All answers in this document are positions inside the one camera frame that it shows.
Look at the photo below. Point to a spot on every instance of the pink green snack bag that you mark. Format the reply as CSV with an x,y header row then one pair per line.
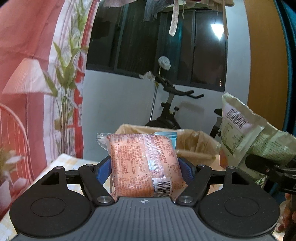
x,y
244,133

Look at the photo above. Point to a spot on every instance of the red printed wall curtain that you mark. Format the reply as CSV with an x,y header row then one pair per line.
x,y
44,47

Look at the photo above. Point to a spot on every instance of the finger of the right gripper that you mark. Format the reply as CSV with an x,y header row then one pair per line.
x,y
267,166

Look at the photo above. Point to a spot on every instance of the white plastic bag on pole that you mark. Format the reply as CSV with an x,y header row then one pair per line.
x,y
164,63

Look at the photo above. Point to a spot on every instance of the person's right hand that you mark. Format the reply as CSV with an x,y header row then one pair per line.
x,y
287,217

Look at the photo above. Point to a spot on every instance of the wooden door panel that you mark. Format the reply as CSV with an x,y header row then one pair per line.
x,y
268,72

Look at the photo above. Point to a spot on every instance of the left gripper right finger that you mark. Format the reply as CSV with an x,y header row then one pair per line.
x,y
197,179

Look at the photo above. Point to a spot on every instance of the cardboard box with plastic liner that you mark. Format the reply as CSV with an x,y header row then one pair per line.
x,y
196,146

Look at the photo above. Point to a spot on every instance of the dark window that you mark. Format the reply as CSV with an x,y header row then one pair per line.
x,y
123,43

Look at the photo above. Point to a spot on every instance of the orange cracker packet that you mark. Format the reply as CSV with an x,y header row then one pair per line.
x,y
143,165

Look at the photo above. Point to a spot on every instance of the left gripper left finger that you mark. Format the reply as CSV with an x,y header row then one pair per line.
x,y
93,178

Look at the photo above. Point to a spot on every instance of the metal pole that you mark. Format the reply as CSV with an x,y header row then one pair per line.
x,y
156,85

